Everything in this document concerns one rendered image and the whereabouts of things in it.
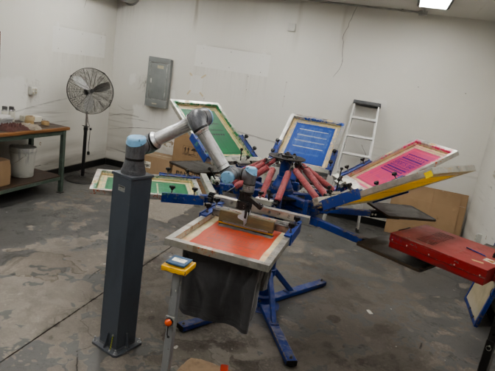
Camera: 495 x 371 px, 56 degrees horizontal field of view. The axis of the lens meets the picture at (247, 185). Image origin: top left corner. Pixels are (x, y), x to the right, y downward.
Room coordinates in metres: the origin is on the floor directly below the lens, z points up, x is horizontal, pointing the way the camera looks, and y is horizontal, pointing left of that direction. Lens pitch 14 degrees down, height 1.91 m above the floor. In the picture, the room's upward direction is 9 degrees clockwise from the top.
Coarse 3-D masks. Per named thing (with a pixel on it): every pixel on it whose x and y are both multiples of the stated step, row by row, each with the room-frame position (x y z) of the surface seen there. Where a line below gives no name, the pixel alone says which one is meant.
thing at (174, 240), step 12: (204, 216) 2.77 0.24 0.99; (264, 216) 2.97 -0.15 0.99; (180, 228) 2.50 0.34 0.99; (192, 228) 2.58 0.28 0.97; (168, 240) 2.31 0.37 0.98; (180, 240) 2.32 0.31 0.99; (288, 240) 2.59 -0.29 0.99; (204, 252) 2.25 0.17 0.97; (216, 252) 2.24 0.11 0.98; (228, 252) 2.25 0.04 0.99; (276, 252) 2.35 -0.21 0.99; (240, 264) 2.20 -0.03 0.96; (252, 264) 2.18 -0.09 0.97; (264, 264) 2.17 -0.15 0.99
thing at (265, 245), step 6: (246, 234) 2.67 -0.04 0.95; (252, 234) 2.69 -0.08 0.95; (276, 234) 2.76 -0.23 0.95; (264, 240) 2.62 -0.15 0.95; (270, 240) 2.64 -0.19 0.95; (264, 246) 2.52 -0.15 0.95; (234, 252) 2.35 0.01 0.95; (240, 252) 2.37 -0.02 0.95; (246, 252) 2.38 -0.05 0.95; (258, 252) 2.41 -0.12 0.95; (258, 258) 2.32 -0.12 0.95
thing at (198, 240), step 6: (216, 222) 2.81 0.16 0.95; (210, 228) 2.68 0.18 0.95; (216, 228) 2.70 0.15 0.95; (222, 228) 2.71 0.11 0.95; (228, 228) 2.73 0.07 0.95; (204, 234) 2.56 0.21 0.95; (192, 240) 2.44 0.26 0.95; (198, 240) 2.45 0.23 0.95; (210, 246) 2.39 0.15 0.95; (216, 246) 2.41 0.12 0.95
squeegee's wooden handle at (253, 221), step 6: (222, 210) 2.78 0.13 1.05; (222, 216) 2.77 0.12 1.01; (228, 216) 2.76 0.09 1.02; (234, 216) 2.75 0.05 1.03; (252, 216) 2.73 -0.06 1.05; (234, 222) 2.75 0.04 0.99; (240, 222) 2.74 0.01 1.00; (252, 222) 2.72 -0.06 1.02; (258, 222) 2.71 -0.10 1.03; (264, 222) 2.70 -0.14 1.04; (270, 222) 2.69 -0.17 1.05; (258, 228) 2.71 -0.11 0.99; (264, 228) 2.70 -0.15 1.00; (270, 228) 2.69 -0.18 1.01
